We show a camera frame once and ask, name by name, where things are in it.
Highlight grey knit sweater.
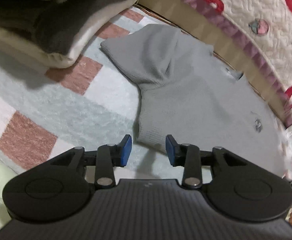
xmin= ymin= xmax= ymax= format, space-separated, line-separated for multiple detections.
xmin=101 ymin=24 xmax=286 ymax=176

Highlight checkered happy dog rug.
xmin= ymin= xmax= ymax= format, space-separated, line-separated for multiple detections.
xmin=0 ymin=4 xmax=236 ymax=181

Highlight dark grey folded garment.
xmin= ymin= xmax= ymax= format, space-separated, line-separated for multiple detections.
xmin=0 ymin=0 xmax=126 ymax=55

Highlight beige bed base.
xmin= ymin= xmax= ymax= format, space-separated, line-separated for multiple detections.
xmin=138 ymin=0 xmax=290 ymax=123

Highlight cream folded ribbed garment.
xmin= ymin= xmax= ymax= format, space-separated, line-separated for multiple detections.
xmin=0 ymin=0 xmax=138 ymax=68

